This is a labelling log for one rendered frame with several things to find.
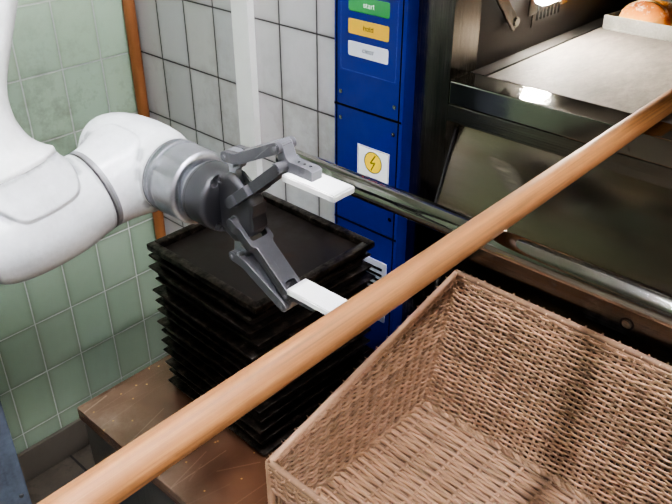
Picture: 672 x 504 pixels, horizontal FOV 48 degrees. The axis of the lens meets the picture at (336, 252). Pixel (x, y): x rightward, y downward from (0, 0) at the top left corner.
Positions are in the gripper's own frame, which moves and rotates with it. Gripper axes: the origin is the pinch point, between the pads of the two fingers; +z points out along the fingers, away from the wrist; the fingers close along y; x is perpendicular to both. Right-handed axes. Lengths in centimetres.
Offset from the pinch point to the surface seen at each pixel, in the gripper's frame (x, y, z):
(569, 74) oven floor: -69, 1, -10
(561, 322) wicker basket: -50, 34, 4
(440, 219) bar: -16.0, 2.3, 1.6
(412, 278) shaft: 0.2, -1.2, 9.6
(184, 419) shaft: 25.8, -1.6, 8.9
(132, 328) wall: -40, 90, -113
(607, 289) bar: -15.7, 2.5, 21.8
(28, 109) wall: -24, 21, -114
